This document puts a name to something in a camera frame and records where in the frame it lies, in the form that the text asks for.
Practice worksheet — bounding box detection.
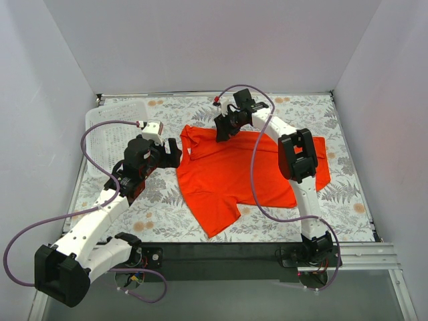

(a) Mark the orange t shirt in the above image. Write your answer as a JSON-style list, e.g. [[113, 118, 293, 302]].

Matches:
[[176, 125, 332, 239]]

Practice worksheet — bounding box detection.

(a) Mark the white plastic laundry basket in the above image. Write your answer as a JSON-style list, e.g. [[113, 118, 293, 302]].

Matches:
[[86, 98, 160, 173]]

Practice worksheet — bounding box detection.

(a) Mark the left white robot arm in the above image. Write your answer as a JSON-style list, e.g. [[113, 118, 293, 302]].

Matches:
[[34, 135, 182, 307]]

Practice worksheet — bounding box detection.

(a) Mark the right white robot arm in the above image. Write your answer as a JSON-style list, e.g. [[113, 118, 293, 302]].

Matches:
[[213, 84, 336, 266]]

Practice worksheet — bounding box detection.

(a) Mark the floral patterned table mat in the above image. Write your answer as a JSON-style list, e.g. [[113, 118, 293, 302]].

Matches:
[[66, 95, 375, 243]]

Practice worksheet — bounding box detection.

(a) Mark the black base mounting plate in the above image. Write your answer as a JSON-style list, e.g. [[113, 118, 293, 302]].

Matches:
[[116, 242, 342, 283]]

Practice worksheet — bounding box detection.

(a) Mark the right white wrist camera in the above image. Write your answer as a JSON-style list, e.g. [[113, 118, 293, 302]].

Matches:
[[213, 96, 230, 116]]

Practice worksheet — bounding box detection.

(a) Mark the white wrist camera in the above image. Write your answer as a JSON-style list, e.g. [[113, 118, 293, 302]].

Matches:
[[213, 96, 230, 116], [137, 120, 164, 146]]

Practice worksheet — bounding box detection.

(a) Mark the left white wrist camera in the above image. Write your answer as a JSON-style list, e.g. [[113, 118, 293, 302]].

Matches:
[[137, 120, 164, 146]]

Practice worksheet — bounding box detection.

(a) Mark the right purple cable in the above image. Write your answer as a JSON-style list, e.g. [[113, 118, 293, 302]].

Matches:
[[219, 84, 341, 294]]

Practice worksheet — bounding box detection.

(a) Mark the aluminium frame rail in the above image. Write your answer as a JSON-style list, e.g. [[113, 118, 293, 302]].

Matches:
[[29, 242, 417, 320]]

